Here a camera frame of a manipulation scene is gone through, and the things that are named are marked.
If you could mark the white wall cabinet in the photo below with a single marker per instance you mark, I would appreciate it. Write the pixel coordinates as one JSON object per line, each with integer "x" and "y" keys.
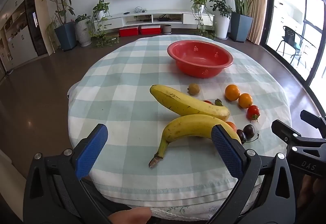
{"x": 20, "y": 43}

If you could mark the white television cabinet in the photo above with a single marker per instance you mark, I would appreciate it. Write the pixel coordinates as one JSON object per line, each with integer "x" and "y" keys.
{"x": 193, "y": 18}

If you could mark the red storage box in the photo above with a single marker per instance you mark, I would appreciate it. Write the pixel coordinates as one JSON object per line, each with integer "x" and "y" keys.
{"x": 128, "y": 32}
{"x": 150, "y": 30}

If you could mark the low pothos on floor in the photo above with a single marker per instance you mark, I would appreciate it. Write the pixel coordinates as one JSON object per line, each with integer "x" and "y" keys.
{"x": 104, "y": 41}

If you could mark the bushy plant in white pot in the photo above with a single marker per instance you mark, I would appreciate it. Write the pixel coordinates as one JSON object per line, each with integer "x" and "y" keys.
{"x": 222, "y": 26}

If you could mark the person's right hand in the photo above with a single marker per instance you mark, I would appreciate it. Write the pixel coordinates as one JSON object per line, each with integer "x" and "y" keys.
{"x": 312, "y": 193}

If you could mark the hanging pothos on cabinet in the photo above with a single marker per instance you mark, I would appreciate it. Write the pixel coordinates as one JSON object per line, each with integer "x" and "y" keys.
{"x": 198, "y": 2}

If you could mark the dark wall panel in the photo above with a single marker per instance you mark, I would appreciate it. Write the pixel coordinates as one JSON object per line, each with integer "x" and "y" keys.
{"x": 33, "y": 35}

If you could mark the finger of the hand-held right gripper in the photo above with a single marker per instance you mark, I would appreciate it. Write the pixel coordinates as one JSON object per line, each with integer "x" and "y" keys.
{"x": 319, "y": 122}
{"x": 280, "y": 128}

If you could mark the green white checked tablecloth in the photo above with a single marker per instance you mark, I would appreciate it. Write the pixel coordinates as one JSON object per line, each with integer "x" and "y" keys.
{"x": 122, "y": 81}

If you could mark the dark sliding door frame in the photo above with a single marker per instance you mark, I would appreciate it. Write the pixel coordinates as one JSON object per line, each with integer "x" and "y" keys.
{"x": 312, "y": 71}

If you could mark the grey round pot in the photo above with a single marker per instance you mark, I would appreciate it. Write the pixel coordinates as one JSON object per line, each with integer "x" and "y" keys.
{"x": 166, "y": 29}

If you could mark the tall plant in blue pot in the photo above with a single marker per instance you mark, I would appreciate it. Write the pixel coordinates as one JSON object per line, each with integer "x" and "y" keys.
{"x": 65, "y": 37}

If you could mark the plant in white ribbed pot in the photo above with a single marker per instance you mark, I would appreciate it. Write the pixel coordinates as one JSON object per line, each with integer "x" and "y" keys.
{"x": 82, "y": 32}

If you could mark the beige curtain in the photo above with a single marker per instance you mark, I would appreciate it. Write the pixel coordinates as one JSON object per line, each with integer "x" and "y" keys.
{"x": 257, "y": 9}

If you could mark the person's left hand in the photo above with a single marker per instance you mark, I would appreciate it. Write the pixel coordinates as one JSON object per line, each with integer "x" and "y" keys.
{"x": 130, "y": 216}

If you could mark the speckled yellow banana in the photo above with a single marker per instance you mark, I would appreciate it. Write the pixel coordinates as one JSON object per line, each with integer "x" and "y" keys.
{"x": 178, "y": 101}

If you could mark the red plastic bowl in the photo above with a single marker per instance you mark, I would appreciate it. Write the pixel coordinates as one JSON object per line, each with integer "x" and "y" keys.
{"x": 201, "y": 71}

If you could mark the small tangerine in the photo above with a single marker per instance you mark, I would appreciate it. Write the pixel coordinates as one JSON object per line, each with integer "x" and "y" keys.
{"x": 231, "y": 125}

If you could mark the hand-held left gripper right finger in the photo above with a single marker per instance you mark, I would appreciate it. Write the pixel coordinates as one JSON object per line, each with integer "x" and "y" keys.
{"x": 226, "y": 152}

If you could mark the orange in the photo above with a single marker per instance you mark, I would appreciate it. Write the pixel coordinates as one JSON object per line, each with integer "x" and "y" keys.
{"x": 245, "y": 100}
{"x": 232, "y": 92}

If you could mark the large-leaf plant in grey-blue pot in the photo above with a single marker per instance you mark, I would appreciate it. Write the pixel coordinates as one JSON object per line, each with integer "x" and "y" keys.
{"x": 240, "y": 26}

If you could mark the black device on shelf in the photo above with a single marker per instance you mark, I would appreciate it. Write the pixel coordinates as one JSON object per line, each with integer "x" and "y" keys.
{"x": 166, "y": 19}

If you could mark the black metal chair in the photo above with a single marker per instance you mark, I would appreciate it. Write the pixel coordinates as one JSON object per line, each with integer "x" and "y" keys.
{"x": 290, "y": 35}

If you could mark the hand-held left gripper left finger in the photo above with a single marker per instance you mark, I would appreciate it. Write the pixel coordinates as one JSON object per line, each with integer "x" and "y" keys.
{"x": 91, "y": 150}

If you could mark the curved banana with dry stem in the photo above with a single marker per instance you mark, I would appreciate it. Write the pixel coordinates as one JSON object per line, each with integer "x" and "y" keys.
{"x": 188, "y": 127}

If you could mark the red tomato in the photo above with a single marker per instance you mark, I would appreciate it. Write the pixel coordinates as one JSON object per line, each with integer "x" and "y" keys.
{"x": 207, "y": 102}
{"x": 253, "y": 111}

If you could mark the brown longan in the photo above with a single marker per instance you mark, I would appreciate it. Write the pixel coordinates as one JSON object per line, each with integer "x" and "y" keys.
{"x": 194, "y": 89}

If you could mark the trailing pothos in white pot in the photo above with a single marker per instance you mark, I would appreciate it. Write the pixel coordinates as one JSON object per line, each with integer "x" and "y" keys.
{"x": 101, "y": 7}

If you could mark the beige sofa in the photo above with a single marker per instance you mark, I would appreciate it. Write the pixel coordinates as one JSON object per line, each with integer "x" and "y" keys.
{"x": 7, "y": 165}

